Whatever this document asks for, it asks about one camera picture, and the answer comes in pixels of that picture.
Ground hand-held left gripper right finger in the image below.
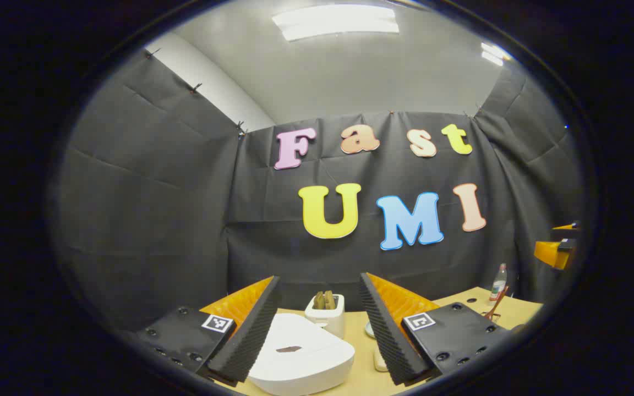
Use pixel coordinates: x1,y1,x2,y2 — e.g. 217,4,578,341
358,272,513,387

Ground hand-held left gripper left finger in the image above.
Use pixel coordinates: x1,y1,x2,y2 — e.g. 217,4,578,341
135,275,282,384

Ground white rice cooker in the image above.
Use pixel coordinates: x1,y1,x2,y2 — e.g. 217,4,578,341
248,313,356,396

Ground brown wooden spoon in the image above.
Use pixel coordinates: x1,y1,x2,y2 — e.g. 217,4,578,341
488,286,510,321

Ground white toaster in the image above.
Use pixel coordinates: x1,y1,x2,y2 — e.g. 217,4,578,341
304,294,345,339

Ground clear plastic bottle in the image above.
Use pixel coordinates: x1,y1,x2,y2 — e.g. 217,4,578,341
489,263,507,302

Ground black backdrop cloth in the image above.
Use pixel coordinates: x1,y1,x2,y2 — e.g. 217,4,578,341
56,49,584,336

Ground small ceiling light panel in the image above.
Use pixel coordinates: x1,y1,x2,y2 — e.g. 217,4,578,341
480,42,511,67

